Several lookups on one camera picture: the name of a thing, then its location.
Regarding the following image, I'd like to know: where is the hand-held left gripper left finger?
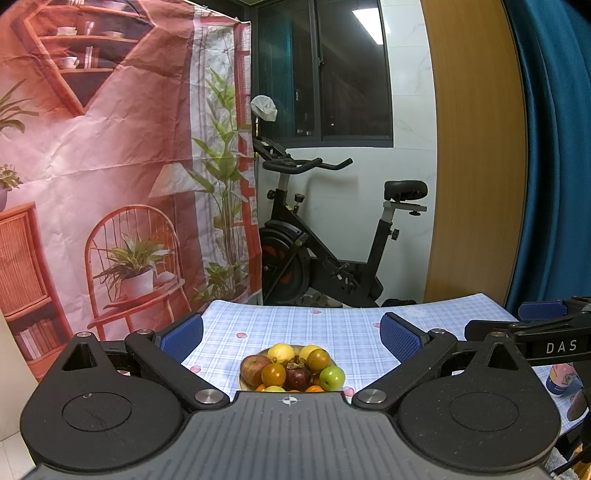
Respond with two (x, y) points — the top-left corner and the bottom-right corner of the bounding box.
(60, 313), (230, 411)

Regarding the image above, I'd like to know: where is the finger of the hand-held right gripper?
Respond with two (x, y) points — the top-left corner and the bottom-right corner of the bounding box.
(517, 298), (591, 324)
(465, 318), (591, 344)

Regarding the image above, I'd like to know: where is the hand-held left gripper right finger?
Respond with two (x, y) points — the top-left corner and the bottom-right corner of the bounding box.
(352, 312), (532, 411)

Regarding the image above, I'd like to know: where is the beige round plate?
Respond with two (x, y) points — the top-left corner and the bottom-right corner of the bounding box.
(239, 344), (346, 393)

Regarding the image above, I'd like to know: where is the green jujube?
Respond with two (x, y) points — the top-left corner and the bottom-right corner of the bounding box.
(320, 366), (346, 391)

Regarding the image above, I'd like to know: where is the dark greenish mandarin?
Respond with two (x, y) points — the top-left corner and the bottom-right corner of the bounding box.
(261, 363), (287, 387)
(306, 348), (332, 374)

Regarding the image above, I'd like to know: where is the dark purple mangosteen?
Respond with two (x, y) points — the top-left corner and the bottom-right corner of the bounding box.
(284, 361), (312, 391)

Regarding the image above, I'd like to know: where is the cartoon print cup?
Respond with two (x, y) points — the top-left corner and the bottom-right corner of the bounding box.
(546, 363), (583, 397)

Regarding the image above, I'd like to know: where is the blue checked tablecloth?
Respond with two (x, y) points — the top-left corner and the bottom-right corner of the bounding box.
(182, 292), (591, 435)

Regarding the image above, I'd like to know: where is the red apple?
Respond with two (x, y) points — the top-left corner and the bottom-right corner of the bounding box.
(240, 354), (272, 388)

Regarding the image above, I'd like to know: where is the black exercise bike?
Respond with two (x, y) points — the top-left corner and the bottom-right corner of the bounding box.
(252, 136), (428, 308)

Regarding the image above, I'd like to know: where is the blue curtain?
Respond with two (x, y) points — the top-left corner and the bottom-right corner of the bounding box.
(503, 0), (591, 319)

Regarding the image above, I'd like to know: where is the wooden door panel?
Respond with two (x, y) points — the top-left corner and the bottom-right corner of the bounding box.
(420, 0), (527, 305)

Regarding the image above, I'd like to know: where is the pink printed backdrop cloth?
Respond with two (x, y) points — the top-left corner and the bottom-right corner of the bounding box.
(0, 0), (264, 384)

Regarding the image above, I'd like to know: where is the white cloth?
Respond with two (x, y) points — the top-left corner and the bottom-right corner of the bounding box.
(250, 95), (278, 123)

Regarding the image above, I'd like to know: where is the dark window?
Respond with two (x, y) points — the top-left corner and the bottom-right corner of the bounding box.
(252, 0), (393, 147)

